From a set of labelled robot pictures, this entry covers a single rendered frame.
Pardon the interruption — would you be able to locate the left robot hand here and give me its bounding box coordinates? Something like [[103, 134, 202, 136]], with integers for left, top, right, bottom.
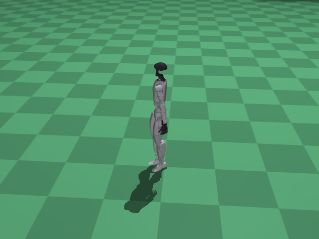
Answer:
[[158, 120, 167, 135]]

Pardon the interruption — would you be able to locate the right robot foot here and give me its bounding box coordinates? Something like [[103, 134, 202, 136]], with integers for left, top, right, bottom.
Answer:
[[149, 159, 164, 165]]

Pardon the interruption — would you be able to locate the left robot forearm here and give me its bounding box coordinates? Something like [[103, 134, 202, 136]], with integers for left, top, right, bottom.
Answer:
[[160, 103, 167, 124]]

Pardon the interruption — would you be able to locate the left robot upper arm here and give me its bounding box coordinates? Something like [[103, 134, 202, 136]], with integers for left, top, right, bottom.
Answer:
[[155, 83, 165, 109]]

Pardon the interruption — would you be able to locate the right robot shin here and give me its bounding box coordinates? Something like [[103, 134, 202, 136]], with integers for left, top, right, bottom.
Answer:
[[153, 139, 158, 160]]

